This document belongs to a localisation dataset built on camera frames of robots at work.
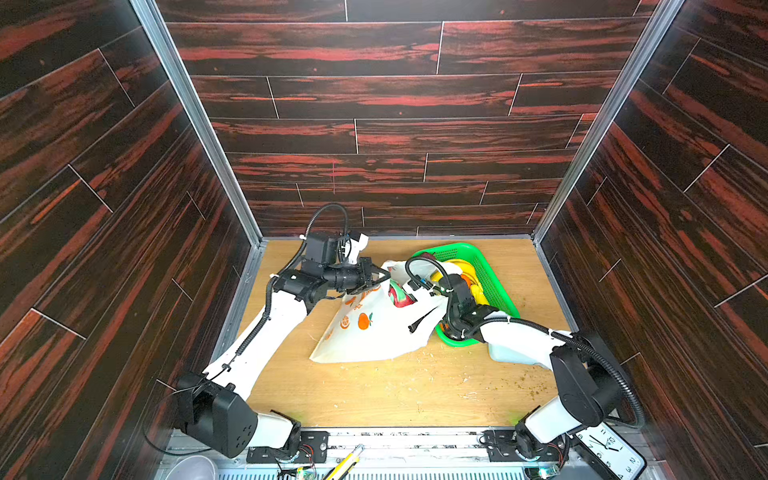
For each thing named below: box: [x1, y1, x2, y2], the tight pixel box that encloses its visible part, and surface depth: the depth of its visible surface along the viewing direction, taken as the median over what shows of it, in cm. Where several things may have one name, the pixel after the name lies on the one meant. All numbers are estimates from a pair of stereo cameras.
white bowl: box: [165, 455, 218, 480], surface depth 68 cm
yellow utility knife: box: [323, 444, 365, 480], surface depth 72 cm
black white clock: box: [573, 421, 647, 480], surface depth 72 cm
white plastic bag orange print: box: [310, 261, 444, 363], surface depth 74 cm
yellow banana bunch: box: [444, 259, 490, 306], surface depth 103 cm
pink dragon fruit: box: [388, 279, 417, 308], surface depth 80 cm
